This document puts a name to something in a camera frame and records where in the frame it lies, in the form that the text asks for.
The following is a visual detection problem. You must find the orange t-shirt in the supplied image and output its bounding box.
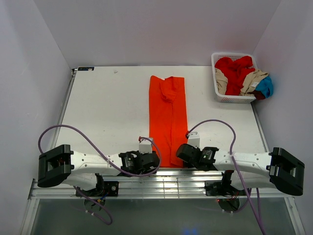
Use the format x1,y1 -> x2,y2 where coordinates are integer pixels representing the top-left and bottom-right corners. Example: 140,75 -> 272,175
149,76 -> 188,168

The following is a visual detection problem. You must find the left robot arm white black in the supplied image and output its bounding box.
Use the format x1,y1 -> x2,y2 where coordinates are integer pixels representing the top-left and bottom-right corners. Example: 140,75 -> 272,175
38,144 -> 160,196

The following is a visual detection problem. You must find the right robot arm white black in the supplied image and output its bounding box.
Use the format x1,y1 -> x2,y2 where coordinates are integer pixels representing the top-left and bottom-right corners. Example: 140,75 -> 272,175
176,143 -> 305,196

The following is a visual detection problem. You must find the white plastic laundry basket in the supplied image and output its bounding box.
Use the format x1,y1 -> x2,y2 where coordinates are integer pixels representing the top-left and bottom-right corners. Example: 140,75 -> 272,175
211,52 -> 257,104

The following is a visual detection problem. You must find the dark red t-shirt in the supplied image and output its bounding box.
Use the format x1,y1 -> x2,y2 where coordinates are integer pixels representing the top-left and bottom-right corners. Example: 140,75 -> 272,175
252,90 -> 266,100

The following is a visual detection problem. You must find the beige t-shirt in basket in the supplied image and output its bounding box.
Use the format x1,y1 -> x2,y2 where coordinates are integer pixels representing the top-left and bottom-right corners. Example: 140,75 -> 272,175
215,68 -> 269,96

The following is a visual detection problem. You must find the red t-shirt in basket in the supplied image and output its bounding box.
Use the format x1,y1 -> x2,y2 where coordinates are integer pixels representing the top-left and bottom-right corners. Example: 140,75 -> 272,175
214,55 -> 255,96

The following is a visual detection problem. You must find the blue t-shirt in basket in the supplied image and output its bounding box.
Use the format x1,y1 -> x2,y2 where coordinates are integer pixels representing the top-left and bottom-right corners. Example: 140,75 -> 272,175
255,76 -> 273,98

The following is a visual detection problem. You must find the blue label sticker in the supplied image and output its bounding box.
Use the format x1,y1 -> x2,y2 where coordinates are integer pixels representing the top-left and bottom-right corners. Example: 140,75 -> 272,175
77,67 -> 94,71

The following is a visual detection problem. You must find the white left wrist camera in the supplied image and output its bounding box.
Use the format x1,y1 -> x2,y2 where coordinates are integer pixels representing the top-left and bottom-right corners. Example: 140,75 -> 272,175
138,137 -> 153,154

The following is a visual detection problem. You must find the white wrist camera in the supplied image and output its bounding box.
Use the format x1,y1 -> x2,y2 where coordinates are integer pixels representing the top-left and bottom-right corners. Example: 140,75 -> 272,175
138,137 -> 153,154
187,132 -> 200,148

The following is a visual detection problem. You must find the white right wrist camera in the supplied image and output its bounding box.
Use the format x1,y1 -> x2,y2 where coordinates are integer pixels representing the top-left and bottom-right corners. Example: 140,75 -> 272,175
187,132 -> 200,148

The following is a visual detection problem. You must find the aluminium frame rail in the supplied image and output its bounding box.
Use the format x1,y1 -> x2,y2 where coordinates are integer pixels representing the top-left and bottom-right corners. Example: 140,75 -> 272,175
28,169 -> 292,200

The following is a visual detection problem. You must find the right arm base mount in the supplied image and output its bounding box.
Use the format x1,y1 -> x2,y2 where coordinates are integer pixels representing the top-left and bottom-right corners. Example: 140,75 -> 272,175
204,170 -> 246,198

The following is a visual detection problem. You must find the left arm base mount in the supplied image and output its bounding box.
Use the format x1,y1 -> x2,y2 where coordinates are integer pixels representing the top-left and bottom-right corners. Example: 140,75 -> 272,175
78,181 -> 119,198

